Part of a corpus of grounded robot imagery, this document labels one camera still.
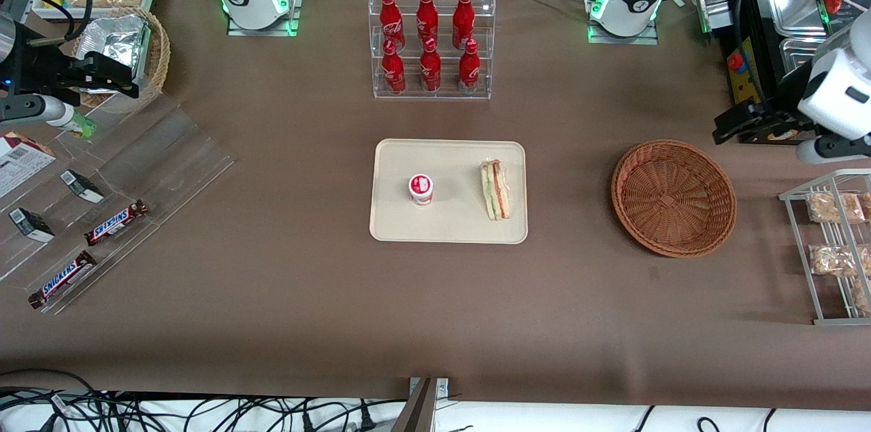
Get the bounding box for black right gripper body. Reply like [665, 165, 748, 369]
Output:
[0, 41, 78, 98]

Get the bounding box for triangular sandwich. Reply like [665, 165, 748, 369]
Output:
[480, 159, 512, 221]

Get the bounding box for tan wicker basket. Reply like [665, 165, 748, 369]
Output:
[71, 6, 171, 110]

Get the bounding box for brown wicker basket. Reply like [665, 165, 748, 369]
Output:
[610, 139, 738, 259]

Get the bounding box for beige plastic tray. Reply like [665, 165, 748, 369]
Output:
[369, 138, 529, 245]

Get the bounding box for green label bottle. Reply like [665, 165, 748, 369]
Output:
[61, 109, 98, 139]

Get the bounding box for steel warmer pan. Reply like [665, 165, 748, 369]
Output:
[761, 0, 828, 39]
[778, 37, 836, 81]

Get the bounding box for black food warmer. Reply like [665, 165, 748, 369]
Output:
[708, 0, 871, 146]

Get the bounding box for clear acrylic display stand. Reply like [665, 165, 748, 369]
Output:
[0, 90, 236, 316]

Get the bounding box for white printed carton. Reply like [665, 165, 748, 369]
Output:
[0, 132, 57, 199]

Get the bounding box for small black white box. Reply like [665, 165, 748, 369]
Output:
[8, 207, 56, 244]
[59, 169, 105, 204]

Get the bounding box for silver metal fixture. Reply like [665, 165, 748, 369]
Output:
[693, 0, 733, 35]

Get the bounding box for brown snickers bar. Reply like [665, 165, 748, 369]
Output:
[27, 250, 99, 310]
[83, 199, 150, 247]

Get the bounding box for red cola bottle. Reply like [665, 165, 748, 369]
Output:
[380, 39, 408, 95]
[419, 37, 442, 93]
[452, 0, 476, 49]
[378, 0, 406, 52]
[457, 39, 482, 95]
[416, 0, 440, 45]

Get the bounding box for brown table cover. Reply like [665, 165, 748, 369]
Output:
[0, 0, 871, 412]

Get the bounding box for clear acrylic bottle rack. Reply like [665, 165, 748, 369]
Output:
[369, 0, 497, 101]

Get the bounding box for red and white cup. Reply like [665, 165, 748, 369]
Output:
[408, 173, 435, 207]

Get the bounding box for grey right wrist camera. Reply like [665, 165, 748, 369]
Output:
[0, 94, 76, 129]

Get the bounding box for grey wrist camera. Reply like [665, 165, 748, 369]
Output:
[795, 134, 871, 165]
[0, 94, 76, 129]

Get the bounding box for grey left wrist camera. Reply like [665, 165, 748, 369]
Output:
[795, 134, 871, 165]

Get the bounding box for grey wire rack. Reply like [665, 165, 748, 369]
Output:
[778, 168, 871, 327]

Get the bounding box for aluminium frame bracket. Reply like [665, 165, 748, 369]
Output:
[391, 377, 450, 432]

